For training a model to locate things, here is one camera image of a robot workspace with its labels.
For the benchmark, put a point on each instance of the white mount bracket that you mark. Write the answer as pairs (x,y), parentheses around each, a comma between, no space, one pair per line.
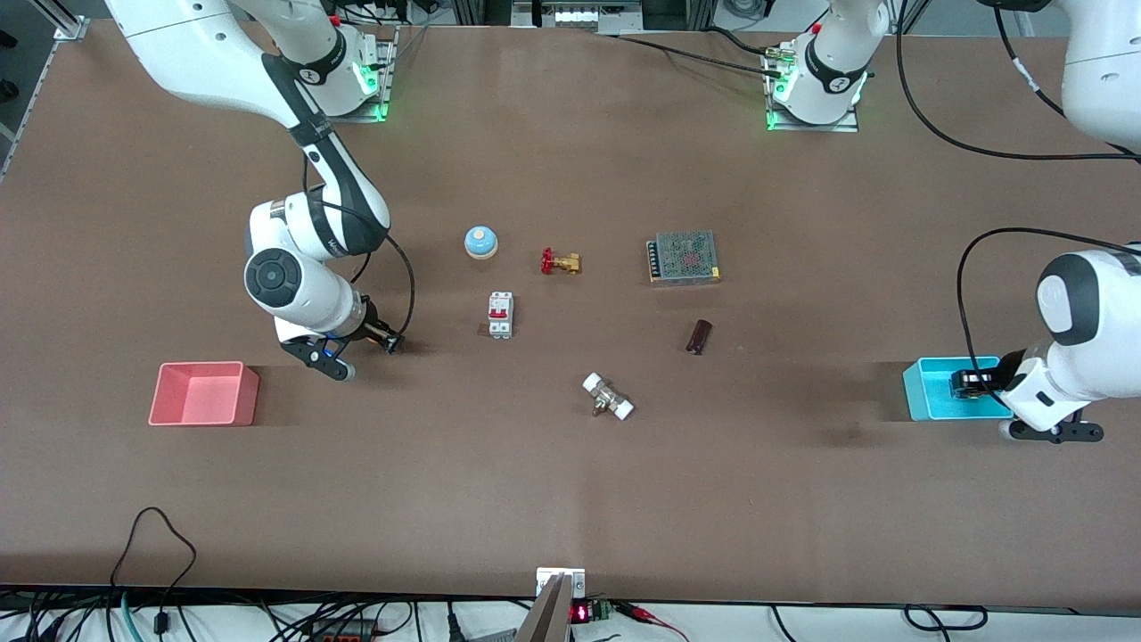
(579,581)

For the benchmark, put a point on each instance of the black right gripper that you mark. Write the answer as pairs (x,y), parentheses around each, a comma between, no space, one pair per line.
(377,332)

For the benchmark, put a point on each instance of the blue service bell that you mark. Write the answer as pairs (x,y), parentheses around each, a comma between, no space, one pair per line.
(481,242)

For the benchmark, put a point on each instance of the metal mesh power supply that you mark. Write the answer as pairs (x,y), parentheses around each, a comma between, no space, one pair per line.
(684,258)

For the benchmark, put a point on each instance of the yellow push button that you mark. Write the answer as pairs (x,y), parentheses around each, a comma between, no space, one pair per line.
(395,346)

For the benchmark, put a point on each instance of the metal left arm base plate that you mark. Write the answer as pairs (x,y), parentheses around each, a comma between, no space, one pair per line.
(847,125)

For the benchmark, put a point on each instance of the white-capped pipe fitting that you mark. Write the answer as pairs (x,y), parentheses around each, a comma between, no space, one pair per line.
(608,397)

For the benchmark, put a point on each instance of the red white circuit breaker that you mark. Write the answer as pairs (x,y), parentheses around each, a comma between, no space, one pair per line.
(500,315)

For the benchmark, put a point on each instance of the dark brown capacitor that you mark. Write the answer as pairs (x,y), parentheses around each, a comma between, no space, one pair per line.
(700,336)

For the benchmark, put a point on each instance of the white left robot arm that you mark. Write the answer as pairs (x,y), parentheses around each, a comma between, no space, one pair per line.
(1096,303)

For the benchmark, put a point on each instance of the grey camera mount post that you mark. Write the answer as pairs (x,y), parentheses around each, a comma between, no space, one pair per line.
(545,615)

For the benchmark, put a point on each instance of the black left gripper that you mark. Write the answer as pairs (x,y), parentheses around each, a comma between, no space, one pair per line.
(983,382)

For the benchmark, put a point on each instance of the pink plastic box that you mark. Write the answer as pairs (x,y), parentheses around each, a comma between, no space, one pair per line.
(203,393)

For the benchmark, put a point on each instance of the red LED display module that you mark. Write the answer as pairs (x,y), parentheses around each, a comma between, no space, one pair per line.
(580,613)

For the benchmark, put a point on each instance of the black power strip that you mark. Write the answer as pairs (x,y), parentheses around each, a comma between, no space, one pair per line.
(343,630)

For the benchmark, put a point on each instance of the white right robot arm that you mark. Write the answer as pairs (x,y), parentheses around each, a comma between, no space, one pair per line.
(303,294)

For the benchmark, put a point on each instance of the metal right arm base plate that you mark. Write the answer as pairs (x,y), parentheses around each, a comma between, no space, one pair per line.
(385,80)

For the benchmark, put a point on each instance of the cyan plastic box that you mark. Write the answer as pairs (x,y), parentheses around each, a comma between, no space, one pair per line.
(927,392)

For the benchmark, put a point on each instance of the aluminium frame rack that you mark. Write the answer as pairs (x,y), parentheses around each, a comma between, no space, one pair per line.
(575,14)

